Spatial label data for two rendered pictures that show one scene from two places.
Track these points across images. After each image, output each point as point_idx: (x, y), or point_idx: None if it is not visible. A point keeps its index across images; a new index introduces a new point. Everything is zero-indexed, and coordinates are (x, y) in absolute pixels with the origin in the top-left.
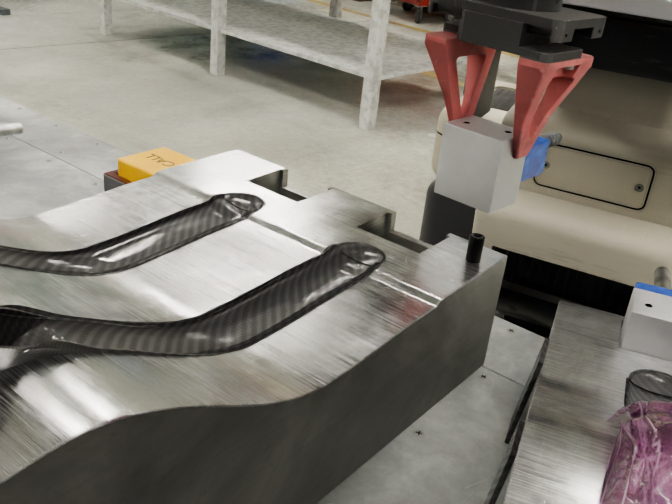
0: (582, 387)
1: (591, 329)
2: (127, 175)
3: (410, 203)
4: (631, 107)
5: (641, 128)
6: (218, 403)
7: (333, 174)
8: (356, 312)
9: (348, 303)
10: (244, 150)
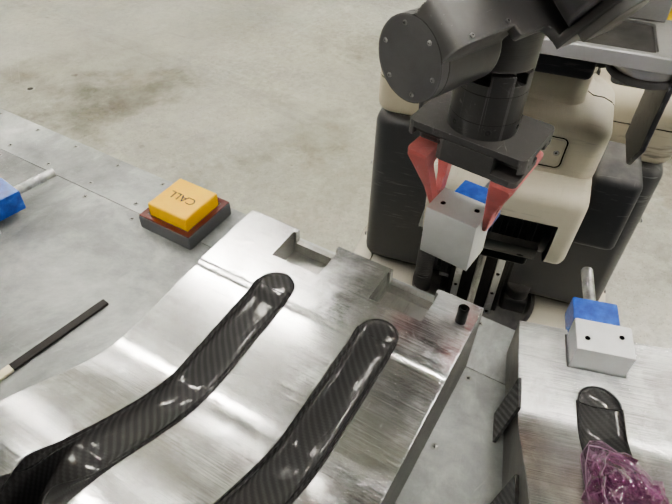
0: (548, 417)
1: (545, 350)
2: (159, 215)
3: (344, 63)
4: (549, 89)
5: (557, 105)
6: None
7: (277, 44)
8: (390, 403)
9: (383, 394)
10: (198, 30)
